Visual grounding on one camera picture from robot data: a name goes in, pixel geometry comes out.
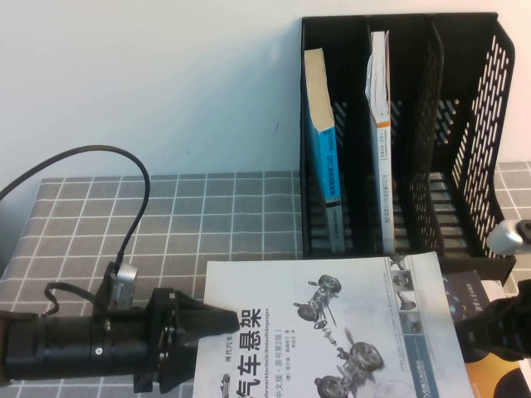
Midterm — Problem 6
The short black arm cable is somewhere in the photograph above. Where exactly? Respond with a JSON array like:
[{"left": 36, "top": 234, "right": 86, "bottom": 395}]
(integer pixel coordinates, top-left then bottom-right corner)
[{"left": 44, "top": 281, "right": 100, "bottom": 316}]

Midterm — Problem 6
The long black camera cable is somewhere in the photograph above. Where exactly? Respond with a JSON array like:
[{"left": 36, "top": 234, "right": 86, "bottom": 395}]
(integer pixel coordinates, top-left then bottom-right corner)
[{"left": 0, "top": 144, "right": 151, "bottom": 266}]

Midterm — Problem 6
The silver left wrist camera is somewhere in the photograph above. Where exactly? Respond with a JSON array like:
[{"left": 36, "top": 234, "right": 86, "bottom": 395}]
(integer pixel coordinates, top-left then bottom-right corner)
[{"left": 93, "top": 260, "right": 140, "bottom": 310}]

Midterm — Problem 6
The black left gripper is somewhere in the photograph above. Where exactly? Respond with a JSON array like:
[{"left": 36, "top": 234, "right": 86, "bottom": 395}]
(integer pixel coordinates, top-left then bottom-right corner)
[{"left": 133, "top": 285, "right": 241, "bottom": 395}]

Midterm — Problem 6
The blue cover book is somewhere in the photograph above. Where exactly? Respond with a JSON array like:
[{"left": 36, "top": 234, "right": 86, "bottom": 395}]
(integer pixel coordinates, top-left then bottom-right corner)
[{"left": 304, "top": 48, "right": 346, "bottom": 252}]

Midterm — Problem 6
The white car suspension book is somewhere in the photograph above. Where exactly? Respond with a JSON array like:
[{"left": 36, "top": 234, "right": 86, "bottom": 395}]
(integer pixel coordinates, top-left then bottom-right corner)
[{"left": 192, "top": 250, "right": 474, "bottom": 398}]

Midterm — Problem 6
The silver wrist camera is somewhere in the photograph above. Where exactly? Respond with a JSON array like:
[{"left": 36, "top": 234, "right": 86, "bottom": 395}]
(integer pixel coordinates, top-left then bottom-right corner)
[
  {"left": 486, "top": 219, "right": 531, "bottom": 256},
  {"left": 93, "top": 260, "right": 140, "bottom": 310}
]

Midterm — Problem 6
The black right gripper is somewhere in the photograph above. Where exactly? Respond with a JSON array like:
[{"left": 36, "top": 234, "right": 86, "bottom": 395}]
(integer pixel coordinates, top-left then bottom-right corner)
[{"left": 454, "top": 279, "right": 531, "bottom": 365}]

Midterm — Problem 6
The white book with orange band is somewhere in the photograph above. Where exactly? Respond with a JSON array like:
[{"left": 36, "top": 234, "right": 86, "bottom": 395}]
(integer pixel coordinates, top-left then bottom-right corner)
[{"left": 364, "top": 30, "right": 396, "bottom": 255}]

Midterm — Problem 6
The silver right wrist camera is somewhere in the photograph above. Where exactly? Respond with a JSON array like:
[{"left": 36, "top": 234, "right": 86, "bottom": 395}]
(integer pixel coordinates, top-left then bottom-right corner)
[{"left": 486, "top": 219, "right": 531, "bottom": 256}]

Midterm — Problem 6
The black mesh book stand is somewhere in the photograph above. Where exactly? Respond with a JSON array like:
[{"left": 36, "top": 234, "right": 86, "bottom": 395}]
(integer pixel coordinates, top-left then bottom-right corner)
[{"left": 300, "top": 11, "right": 517, "bottom": 287}]

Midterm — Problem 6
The grey checked tablecloth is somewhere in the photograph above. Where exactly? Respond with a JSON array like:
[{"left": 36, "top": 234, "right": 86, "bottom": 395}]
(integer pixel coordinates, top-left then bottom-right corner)
[{"left": 0, "top": 160, "right": 531, "bottom": 398}]

